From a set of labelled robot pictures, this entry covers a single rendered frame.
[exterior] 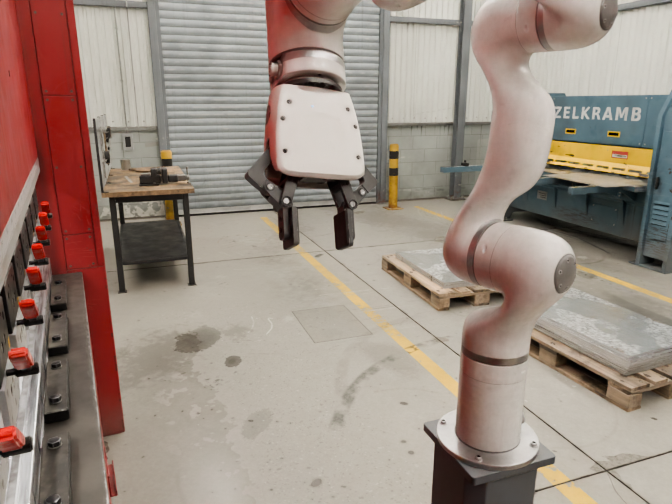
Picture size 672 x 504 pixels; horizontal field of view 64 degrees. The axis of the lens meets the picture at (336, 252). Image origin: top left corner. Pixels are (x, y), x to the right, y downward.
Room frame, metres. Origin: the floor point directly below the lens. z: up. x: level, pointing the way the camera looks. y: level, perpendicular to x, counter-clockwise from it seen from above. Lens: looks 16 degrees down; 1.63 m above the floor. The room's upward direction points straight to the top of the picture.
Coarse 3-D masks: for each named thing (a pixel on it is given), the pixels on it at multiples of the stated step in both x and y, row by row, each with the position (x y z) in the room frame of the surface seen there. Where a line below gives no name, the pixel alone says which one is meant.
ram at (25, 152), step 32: (0, 0) 1.62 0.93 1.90; (0, 32) 1.47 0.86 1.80; (0, 64) 1.34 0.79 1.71; (0, 96) 1.23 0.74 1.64; (0, 128) 1.13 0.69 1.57; (32, 128) 2.22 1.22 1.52; (0, 160) 1.05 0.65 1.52; (32, 160) 1.94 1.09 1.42; (0, 192) 0.97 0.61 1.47; (32, 192) 1.71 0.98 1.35; (0, 224) 0.90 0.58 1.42; (0, 288) 0.79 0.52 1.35
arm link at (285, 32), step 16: (272, 0) 0.63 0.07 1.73; (288, 0) 0.59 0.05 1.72; (272, 16) 0.62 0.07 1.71; (288, 16) 0.60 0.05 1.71; (304, 16) 0.59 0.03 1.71; (272, 32) 0.61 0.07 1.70; (288, 32) 0.60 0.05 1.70; (304, 32) 0.60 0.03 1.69; (320, 32) 0.60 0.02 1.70; (336, 32) 0.61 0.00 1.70; (272, 48) 0.61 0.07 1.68; (288, 48) 0.59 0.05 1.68; (320, 48) 0.59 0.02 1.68; (336, 48) 0.61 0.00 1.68
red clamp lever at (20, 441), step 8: (0, 432) 0.46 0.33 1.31; (8, 432) 0.46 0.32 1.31; (16, 432) 0.46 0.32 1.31; (0, 440) 0.45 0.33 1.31; (8, 440) 0.46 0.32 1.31; (16, 440) 0.47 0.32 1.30; (24, 440) 0.50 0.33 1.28; (32, 440) 0.53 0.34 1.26; (0, 448) 0.47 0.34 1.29; (8, 448) 0.47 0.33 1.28; (16, 448) 0.48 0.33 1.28; (24, 448) 0.51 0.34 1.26; (32, 448) 0.52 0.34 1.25; (8, 456) 0.51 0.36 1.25
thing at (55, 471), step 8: (64, 432) 1.06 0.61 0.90; (64, 440) 1.03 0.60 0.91; (48, 448) 1.00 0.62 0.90; (64, 448) 1.00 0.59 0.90; (48, 456) 0.97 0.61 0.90; (56, 456) 0.97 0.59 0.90; (64, 456) 0.97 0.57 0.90; (48, 464) 0.95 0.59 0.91; (56, 464) 0.95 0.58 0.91; (64, 464) 0.95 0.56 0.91; (40, 472) 0.93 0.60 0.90; (48, 472) 0.92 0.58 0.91; (56, 472) 0.92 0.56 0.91; (64, 472) 0.92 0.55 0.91; (40, 480) 0.90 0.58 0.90; (48, 480) 0.90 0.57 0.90; (56, 480) 0.90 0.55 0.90; (64, 480) 0.90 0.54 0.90; (40, 488) 0.88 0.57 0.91; (48, 488) 0.88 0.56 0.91; (56, 488) 0.88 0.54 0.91; (64, 488) 0.88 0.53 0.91; (40, 496) 0.86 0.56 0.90; (48, 496) 0.86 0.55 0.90; (64, 496) 0.86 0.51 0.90
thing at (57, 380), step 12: (60, 360) 1.41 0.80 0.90; (48, 372) 1.34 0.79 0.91; (60, 372) 1.34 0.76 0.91; (48, 384) 1.27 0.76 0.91; (60, 384) 1.27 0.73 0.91; (48, 396) 1.21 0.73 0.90; (48, 408) 1.16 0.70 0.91; (60, 408) 1.16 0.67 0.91; (48, 420) 1.14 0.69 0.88; (60, 420) 1.15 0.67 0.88
